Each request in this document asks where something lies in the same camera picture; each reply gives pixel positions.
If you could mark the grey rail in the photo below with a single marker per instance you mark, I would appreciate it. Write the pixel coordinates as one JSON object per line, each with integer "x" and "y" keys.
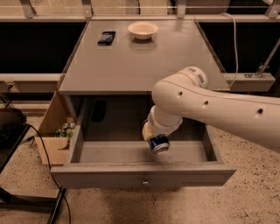
{"x": 30, "y": 82}
{"x": 249, "y": 82}

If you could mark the blue pepsi can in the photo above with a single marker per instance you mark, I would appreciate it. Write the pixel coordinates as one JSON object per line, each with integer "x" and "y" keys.
{"x": 159, "y": 144}

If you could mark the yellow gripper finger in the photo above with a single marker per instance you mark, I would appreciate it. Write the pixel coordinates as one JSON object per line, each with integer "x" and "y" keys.
{"x": 146, "y": 131}

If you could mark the black chair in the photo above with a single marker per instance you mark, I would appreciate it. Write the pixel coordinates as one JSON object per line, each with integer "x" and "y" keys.
{"x": 13, "y": 128}

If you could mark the white bowl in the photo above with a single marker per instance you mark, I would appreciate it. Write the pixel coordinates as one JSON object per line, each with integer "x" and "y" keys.
{"x": 143, "y": 30}

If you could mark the open cardboard box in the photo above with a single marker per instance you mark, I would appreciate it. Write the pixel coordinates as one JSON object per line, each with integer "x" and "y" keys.
{"x": 53, "y": 150}

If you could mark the grey cabinet counter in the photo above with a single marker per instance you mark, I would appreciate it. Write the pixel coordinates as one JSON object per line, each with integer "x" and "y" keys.
{"x": 132, "y": 67}

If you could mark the grey rail left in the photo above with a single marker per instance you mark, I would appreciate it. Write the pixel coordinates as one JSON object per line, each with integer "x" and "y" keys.
{"x": 30, "y": 82}

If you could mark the round metal drawer knob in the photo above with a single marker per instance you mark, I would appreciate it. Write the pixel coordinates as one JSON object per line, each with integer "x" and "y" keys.
{"x": 145, "y": 184}

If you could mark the open grey top drawer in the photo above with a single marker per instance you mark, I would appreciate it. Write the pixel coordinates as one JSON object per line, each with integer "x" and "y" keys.
{"x": 107, "y": 150}

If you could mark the dark blue snack packet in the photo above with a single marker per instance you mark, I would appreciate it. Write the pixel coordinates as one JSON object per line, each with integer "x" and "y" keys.
{"x": 107, "y": 38}

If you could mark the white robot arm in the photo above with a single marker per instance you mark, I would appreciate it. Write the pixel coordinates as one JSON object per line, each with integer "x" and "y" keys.
{"x": 185, "y": 95}

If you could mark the grey rail right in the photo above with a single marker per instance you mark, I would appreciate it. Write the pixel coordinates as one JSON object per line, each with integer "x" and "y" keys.
{"x": 249, "y": 82}

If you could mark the snack items in box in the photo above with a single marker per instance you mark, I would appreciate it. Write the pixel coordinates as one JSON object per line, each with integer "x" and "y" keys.
{"x": 67, "y": 130}

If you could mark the black stand base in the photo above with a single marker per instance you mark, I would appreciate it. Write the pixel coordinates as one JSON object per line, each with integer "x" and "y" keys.
{"x": 33, "y": 203}

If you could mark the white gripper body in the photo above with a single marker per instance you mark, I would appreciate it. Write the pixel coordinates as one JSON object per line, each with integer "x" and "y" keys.
{"x": 157, "y": 127}

